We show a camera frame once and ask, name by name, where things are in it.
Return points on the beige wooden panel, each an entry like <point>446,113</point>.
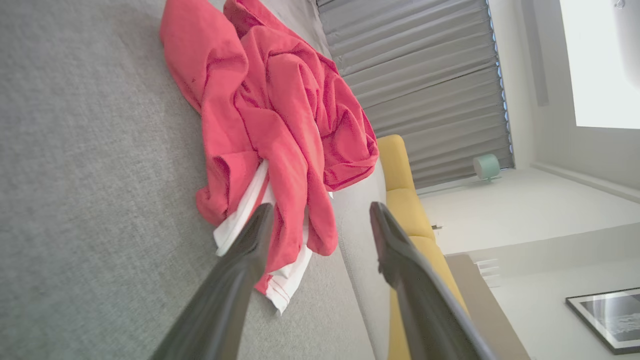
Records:
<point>485,310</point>

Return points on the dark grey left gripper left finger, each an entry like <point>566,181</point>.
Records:
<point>215,310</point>

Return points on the grey fabric sofa seat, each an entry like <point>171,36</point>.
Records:
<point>75,175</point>

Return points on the grey seamed sofa cushion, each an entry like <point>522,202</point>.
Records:
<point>360,240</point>

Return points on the black framed picture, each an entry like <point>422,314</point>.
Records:
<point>615,315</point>

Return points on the mint green round lamp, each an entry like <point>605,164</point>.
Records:
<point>486,166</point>

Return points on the grey pleated curtain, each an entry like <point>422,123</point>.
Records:
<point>425,75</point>

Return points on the red white basketball jersey shirt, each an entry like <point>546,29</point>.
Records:
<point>280,100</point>

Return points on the yellow upholstered chair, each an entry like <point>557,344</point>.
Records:
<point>405,200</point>

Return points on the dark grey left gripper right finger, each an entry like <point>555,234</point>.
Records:
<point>430,320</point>

